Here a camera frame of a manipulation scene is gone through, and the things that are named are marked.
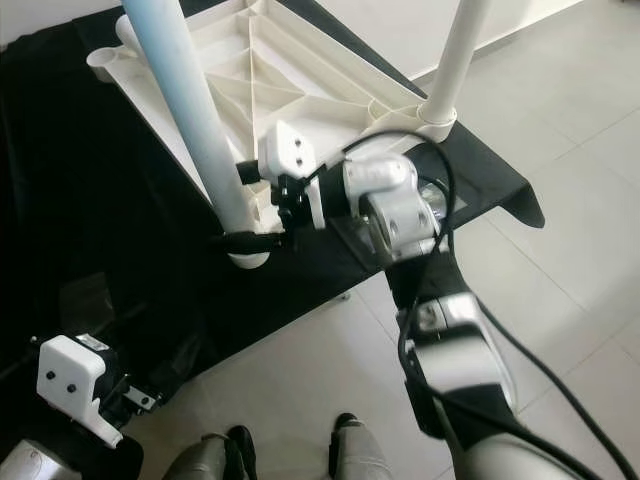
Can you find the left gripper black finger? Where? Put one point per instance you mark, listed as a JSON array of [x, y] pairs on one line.
[[182, 362]]

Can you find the dark right robot foot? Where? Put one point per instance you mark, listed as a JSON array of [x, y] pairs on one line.
[[360, 450]]

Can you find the dark robot foot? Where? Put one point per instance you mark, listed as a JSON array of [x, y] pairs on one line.
[[210, 455], [360, 450]]

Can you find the clear plastic bag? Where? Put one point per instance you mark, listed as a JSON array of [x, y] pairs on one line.
[[88, 300], [435, 200]]

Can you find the dark left robot foot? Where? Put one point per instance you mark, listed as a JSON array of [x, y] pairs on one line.
[[210, 455]]

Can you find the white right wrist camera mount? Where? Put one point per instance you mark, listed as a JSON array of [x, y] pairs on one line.
[[285, 150]]

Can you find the white plastic table top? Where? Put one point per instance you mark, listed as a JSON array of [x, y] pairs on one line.
[[320, 70]]

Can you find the black tablecloth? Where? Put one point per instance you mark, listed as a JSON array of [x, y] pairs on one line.
[[100, 200]]

